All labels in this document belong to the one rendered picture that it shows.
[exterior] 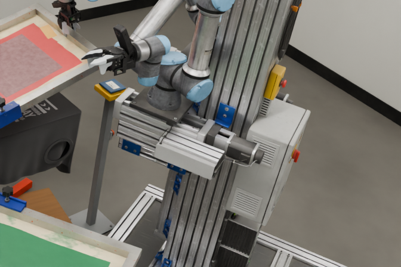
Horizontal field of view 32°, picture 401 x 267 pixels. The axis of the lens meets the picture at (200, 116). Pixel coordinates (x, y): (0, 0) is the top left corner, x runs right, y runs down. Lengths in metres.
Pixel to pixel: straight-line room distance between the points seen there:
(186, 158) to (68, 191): 1.64
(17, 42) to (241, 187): 1.26
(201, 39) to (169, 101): 0.37
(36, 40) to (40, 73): 0.24
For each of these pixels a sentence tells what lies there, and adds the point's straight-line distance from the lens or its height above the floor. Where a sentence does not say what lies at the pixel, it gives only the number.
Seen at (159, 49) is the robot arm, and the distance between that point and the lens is 2.55.
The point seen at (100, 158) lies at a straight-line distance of 3.85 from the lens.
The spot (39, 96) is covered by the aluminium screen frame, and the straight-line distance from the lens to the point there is 3.09.
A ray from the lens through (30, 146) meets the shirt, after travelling 3.34.
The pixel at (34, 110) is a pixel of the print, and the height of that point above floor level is 0.95.
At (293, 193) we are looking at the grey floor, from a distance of 4.82.
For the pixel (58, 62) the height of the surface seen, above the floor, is 1.20.
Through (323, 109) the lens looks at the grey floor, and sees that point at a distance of 5.87.
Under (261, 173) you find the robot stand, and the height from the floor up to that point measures 1.03.
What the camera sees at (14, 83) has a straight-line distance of 3.22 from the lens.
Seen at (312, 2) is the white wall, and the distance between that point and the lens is 6.27.
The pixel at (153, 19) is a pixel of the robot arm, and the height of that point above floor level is 1.70.
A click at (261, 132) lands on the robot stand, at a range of 3.03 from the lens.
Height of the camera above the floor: 2.87
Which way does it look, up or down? 33 degrees down
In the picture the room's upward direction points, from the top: 14 degrees clockwise
